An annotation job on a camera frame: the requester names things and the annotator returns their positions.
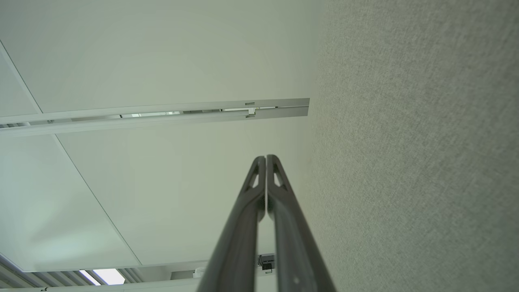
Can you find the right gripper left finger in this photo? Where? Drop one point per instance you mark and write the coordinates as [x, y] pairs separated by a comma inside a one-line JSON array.
[[239, 243]]

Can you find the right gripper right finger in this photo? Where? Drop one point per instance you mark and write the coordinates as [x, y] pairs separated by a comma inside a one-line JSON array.
[[296, 251]]

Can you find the small black white device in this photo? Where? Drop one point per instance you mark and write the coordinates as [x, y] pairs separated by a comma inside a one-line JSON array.
[[266, 263]]

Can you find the white ceiling light panel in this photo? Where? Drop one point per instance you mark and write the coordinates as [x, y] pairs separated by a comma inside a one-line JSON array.
[[107, 276]]

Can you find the grey partition post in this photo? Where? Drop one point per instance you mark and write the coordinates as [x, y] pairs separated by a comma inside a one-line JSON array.
[[279, 107]]

